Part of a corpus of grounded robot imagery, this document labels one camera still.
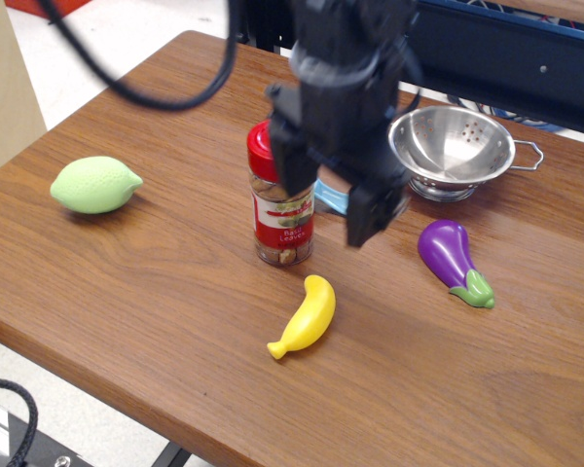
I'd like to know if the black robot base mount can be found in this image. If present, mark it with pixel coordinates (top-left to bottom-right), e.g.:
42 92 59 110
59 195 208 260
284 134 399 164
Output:
0 413 90 467

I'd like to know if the black braided cable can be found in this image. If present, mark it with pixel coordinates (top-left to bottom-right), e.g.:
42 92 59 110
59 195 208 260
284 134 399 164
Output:
36 0 239 112

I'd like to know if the steel colander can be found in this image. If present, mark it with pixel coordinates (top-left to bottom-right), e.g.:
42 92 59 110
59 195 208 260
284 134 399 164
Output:
388 105 545 202

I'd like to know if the red crate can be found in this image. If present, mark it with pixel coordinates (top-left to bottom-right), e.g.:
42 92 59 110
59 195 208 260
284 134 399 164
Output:
4 0 91 21

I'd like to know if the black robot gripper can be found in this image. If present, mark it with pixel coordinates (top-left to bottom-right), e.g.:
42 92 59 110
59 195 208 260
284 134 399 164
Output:
266 72 410 247

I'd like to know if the yellow toy banana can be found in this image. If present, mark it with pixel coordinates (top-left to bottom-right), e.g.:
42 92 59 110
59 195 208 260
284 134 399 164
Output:
267 274 337 360

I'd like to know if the purple toy eggplant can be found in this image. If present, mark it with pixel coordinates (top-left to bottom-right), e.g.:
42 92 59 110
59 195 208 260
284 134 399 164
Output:
418 219 495 309

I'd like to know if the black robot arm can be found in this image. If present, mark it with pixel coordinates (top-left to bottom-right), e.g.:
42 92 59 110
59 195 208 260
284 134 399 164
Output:
267 1 422 247

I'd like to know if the green toy lime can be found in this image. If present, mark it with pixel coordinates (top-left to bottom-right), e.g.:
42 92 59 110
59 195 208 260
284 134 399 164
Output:
50 156 143 214

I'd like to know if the light blue ceramic spoon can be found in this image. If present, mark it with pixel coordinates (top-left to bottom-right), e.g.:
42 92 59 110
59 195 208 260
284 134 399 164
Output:
314 178 348 216

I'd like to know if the red-lidded spice jar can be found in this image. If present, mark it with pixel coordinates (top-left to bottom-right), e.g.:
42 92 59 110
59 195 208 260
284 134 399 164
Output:
246 120 315 266

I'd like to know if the light wooden panel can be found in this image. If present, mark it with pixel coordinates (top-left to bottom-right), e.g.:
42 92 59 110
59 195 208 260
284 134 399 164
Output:
0 1 47 167

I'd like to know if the black metal frame rail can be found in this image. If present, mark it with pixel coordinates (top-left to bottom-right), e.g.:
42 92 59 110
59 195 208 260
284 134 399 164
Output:
240 1 584 133

